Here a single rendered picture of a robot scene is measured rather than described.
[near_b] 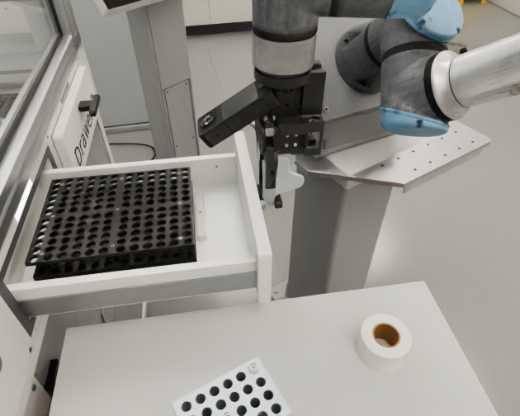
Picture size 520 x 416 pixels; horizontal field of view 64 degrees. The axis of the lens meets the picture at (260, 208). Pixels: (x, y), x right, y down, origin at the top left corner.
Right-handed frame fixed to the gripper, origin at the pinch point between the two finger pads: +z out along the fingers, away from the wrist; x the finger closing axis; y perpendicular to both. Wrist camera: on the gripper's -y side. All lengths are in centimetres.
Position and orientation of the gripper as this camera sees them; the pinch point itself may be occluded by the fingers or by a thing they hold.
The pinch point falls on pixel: (263, 191)
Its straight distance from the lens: 64.4
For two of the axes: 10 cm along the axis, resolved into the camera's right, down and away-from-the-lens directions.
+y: 9.9, -1.0, 1.2
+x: -1.6, -6.8, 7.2
